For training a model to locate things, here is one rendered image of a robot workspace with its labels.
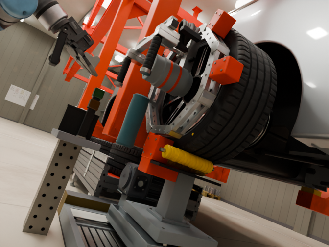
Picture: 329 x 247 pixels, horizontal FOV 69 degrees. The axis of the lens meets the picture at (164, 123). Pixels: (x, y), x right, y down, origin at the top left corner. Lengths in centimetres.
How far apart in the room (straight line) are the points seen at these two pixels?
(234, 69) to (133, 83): 85
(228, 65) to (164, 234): 66
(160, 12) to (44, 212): 139
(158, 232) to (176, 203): 22
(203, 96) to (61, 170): 71
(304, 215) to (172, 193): 586
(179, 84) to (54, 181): 71
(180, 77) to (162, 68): 10
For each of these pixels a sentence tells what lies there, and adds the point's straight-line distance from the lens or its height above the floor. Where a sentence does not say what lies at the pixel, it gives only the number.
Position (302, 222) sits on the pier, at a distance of 686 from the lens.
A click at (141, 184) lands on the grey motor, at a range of 141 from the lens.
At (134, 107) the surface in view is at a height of 67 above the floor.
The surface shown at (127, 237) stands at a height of 12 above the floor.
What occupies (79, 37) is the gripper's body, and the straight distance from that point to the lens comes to 94.
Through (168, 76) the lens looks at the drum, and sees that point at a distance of 108.
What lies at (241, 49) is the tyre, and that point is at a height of 98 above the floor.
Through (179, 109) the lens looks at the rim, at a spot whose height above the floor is 75.
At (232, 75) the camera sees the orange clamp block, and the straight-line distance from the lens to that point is 89.
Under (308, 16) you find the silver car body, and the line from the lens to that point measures 146.
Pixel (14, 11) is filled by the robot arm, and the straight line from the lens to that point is 77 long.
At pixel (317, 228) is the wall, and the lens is 685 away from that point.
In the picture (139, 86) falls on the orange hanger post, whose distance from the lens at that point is 161.
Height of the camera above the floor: 45
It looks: 10 degrees up
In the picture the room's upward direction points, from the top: 19 degrees clockwise
